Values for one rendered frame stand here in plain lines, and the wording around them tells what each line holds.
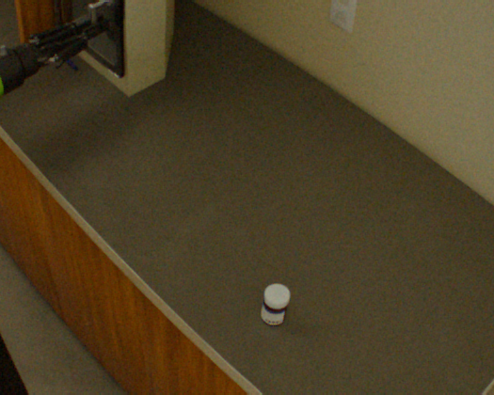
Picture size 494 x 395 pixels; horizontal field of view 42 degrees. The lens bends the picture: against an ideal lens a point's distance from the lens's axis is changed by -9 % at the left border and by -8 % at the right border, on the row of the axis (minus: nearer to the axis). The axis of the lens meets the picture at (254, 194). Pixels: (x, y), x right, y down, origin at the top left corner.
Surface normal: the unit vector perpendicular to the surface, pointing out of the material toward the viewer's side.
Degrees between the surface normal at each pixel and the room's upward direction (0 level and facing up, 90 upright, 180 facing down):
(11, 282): 0
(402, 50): 90
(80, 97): 0
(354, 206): 0
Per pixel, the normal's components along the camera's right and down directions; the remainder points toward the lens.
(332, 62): -0.71, 0.48
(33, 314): 0.07, -0.67
